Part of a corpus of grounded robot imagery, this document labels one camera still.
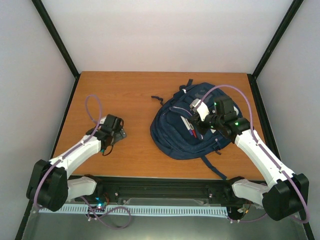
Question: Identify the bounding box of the black left corner post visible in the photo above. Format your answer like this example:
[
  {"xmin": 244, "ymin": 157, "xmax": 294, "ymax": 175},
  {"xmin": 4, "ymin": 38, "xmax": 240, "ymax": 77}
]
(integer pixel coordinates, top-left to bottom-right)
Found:
[{"xmin": 31, "ymin": 0, "xmax": 81, "ymax": 78}]

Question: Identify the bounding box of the purple capped white marker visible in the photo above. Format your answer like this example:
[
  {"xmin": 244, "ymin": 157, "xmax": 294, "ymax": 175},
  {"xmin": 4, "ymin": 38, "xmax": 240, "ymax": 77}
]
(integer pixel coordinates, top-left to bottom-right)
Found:
[{"xmin": 181, "ymin": 117, "xmax": 194, "ymax": 136}]

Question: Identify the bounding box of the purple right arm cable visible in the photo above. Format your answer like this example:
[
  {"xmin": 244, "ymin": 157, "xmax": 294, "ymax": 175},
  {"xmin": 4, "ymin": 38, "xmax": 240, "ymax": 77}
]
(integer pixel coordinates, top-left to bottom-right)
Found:
[{"xmin": 198, "ymin": 84, "xmax": 311, "ymax": 224}]

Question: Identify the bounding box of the red white marker pen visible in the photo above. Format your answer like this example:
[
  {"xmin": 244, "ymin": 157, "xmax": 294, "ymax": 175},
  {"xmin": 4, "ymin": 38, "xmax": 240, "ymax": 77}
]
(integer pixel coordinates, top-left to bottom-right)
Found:
[{"xmin": 191, "ymin": 129, "xmax": 198, "ymax": 138}]

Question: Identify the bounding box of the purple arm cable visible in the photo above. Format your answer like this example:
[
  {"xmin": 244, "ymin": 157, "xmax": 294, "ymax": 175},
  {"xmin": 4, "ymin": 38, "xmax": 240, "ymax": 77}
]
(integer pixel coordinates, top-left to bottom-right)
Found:
[
  {"xmin": 198, "ymin": 84, "xmax": 311, "ymax": 224},
  {"xmin": 33, "ymin": 94, "xmax": 132, "ymax": 230}
]

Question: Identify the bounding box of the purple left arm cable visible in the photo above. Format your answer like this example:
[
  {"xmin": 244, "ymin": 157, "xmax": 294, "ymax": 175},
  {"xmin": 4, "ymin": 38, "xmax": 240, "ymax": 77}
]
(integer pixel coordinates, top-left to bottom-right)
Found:
[{"xmin": 33, "ymin": 94, "xmax": 132, "ymax": 230}]

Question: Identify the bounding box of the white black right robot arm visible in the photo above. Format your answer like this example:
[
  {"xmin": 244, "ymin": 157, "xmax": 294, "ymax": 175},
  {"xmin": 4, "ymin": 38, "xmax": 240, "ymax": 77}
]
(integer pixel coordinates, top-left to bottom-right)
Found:
[{"xmin": 190, "ymin": 95, "xmax": 310, "ymax": 223}]

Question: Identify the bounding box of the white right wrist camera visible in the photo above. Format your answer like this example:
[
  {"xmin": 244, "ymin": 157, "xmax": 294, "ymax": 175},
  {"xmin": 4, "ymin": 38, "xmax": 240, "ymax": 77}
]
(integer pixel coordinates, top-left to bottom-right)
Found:
[{"xmin": 189, "ymin": 98, "xmax": 210, "ymax": 122}]

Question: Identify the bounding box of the navy blue student backpack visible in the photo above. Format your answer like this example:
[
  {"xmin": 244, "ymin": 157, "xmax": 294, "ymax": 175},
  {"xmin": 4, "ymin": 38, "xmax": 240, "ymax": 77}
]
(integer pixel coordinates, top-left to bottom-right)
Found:
[{"xmin": 150, "ymin": 79, "xmax": 231, "ymax": 180}]

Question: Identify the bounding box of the light blue slotted cable duct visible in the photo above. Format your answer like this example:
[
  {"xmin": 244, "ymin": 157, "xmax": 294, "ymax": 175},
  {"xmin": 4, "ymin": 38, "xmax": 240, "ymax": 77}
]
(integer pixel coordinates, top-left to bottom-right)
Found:
[{"xmin": 39, "ymin": 203, "xmax": 228, "ymax": 218}]

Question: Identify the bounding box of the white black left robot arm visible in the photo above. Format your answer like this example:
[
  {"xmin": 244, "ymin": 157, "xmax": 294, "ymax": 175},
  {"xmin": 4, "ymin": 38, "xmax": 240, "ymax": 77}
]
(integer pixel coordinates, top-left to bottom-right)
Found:
[{"xmin": 26, "ymin": 114, "xmax": 127, "ymax": 212}]

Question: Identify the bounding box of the black corner post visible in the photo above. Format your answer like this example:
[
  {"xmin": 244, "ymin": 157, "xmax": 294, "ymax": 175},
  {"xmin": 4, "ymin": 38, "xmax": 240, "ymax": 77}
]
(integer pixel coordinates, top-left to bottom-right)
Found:
[
  {"xmin": 252, "ymin": 0, "xmax": 305, "ymax": 76},
  {"xmin": 31, "ymin": 0, "xmax": 81, "ymax": 78}
]

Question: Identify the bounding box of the black aluminium frame rail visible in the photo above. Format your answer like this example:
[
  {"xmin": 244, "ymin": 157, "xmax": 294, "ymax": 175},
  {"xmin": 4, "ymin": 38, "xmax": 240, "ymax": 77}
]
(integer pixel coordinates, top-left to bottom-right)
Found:
[{"xmin": 32, "ymin": 174, "xmax": 300, "ymax": 203}]

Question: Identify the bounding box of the black right corner post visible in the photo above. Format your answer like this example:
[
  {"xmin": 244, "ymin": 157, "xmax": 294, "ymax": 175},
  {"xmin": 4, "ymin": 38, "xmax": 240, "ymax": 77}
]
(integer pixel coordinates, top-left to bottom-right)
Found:
[{"xmin": 252, "ymin": 0, "xmax": 305, "ymax": 76}]

